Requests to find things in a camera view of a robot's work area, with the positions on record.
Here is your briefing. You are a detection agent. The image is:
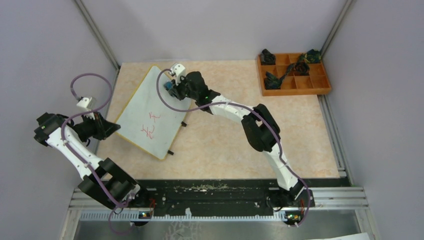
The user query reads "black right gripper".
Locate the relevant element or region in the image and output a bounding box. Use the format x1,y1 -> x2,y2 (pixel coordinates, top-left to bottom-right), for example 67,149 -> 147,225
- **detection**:
168,75 -> 198,102

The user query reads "blue whiteboard eraser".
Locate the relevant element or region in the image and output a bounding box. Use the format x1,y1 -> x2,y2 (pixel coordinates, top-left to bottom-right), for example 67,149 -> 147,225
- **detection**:
163,81 -> 173,91

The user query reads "white whiteboard with yellow frame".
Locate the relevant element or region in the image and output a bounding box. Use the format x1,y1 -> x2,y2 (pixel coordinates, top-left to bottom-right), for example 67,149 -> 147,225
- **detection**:
115,65 -> 192,160

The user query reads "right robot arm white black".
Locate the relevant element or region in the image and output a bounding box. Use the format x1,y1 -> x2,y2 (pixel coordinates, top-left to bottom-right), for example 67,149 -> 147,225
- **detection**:
164,70 -> 305,206

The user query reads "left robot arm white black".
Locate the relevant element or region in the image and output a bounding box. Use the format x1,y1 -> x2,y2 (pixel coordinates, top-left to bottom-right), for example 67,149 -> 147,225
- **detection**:
34,112 -> 150,210

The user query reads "dark cloth lower left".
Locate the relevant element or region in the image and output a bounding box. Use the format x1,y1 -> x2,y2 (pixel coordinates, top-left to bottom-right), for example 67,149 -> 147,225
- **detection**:
262,63 -> 295,90

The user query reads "dark rolled cloth far left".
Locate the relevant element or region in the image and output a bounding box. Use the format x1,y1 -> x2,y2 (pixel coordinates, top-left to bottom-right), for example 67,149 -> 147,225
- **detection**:
259,48 -> 276,66

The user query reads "dark rolled cloth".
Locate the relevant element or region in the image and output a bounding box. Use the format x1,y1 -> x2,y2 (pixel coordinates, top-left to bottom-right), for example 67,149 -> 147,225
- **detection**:
293,61 -> 310,76
303,49 -> 322,64
259,48 -> 276,66

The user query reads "orange compartment tray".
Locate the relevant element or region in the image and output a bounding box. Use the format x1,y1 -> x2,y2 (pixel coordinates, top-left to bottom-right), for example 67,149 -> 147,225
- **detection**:
256,49 -> 332,97

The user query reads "dark rolled cloth centre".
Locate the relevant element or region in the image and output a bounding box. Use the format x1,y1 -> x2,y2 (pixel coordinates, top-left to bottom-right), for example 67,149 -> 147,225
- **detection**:
293,61 -> 310,76

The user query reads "dark rolled cloth top right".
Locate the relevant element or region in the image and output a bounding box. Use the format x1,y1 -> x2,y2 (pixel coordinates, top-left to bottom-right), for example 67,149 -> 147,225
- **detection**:
303,49 -> 322,64

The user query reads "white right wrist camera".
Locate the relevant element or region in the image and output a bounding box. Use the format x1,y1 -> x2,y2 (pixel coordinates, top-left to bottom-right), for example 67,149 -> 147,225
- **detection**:
169,62 -> 186,85

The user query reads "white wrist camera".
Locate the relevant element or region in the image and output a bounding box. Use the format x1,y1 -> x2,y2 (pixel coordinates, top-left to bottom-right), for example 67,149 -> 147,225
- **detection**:
169,62 -> 186,85
76,96 -> 97,120

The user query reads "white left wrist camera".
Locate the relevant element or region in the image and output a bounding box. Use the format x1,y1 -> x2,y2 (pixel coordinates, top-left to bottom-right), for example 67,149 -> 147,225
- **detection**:
76,96 -> 97,120

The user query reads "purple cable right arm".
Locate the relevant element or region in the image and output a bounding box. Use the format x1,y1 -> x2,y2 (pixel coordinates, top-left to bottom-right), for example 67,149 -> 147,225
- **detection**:
155,68 -> 314,228

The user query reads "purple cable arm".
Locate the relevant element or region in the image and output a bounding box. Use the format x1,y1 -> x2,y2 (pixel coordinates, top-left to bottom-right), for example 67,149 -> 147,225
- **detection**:
155,68 -> 314,228
70,73 -> 133,234

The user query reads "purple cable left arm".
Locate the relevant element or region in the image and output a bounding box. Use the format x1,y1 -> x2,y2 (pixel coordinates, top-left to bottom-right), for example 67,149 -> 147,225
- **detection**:
70,73 -> 133,234

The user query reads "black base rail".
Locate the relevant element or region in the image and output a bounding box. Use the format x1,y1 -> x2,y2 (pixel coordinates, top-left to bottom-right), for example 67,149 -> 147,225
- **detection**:
132,178 -> 352,220

